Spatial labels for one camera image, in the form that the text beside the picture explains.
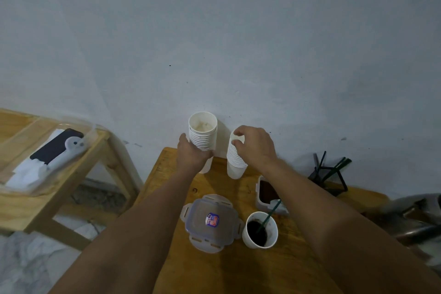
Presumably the person's left hand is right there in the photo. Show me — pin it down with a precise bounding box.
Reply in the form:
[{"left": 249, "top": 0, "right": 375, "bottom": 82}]
[{"left": 176, "top": 133, "right": 214, "bottom": 176}]

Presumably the person's right hand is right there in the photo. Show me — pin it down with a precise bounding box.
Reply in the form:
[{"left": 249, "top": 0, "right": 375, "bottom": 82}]
[{"left": 231, "top": 126, "right": 278, "bottom": 174}]

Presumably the short stack of paper cups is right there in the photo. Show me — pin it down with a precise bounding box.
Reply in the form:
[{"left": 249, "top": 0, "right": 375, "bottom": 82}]
[{"left": 226, "top": 131, "right": 249, "bottom": 180}]

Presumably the tall stack of paper cups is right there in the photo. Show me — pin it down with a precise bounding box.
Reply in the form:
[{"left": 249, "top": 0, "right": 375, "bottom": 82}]
[{"left": 188, "top": 111, "right": 218, "bottom": 174}]

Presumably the person's left forearm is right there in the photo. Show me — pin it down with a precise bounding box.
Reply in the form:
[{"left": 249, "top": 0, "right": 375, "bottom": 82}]
[{"left": 48, "top": 166, "right": 207, "bottom": 294}]

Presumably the person's right forearm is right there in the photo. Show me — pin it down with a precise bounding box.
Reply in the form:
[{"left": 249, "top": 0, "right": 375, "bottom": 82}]
[{"left": 254, "top": 158, "right": 441, "bottom": 294}]

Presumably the plastic container of brown powder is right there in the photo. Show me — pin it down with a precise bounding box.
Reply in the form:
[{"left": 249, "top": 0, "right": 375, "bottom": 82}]
[{"left": 255, "top": 175, "right": 290, "bottom": 216}]

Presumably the green stirring stick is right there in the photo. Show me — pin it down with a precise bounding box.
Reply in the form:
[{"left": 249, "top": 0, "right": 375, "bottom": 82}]
[{"left": 256, "top": 200, "right": 282, "bottom": 235}]

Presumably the clear plastic container lid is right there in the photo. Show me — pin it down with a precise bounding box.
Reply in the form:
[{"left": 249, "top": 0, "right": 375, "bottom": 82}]
[{"left": 181, "top": 194, "right": 245, "bottom": 254}]

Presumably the white paper cup of coffee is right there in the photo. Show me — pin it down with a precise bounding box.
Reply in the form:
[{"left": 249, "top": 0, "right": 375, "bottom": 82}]
[{"left": 242, "top": 211, "right": 278, "bottom": 249}]

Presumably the black holder of stirring sticks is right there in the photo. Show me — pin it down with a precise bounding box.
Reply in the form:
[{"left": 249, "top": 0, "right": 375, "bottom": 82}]
[{"left": 308, "top": 151, "right": 353, "bottom": 197}]

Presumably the white plastic device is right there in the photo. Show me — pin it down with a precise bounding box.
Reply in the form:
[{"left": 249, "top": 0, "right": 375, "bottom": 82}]
[{"left": 39, "top": 136, "right": 91, "bottom": 174}]

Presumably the black smartphone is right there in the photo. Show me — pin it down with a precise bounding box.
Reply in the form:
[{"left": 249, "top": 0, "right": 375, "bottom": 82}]
[{"left": 30, "top": 128, "right": 85, "bottom": 166}]

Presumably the wooden bench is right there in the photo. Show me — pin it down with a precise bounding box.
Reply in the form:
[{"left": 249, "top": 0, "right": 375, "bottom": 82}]
[{"left": 0, "top": 108, "right": 143, "bottom": 252}]

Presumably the clear plastic tray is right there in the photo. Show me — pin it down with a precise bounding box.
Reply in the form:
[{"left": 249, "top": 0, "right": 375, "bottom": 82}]
[{"left": 0, "top": 115, "right": 108, "bottom": 197}]

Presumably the white paper sheet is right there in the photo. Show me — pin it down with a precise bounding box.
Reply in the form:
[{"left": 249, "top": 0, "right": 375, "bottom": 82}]
[{"left": 5, "top": 129, "right": 66, "bottom": 190}]

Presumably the grey metal object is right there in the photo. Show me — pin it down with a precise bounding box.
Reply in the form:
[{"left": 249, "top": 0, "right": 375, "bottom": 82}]
[{"left": 374, "top": 193, "right": 441, "bottom": 267}]

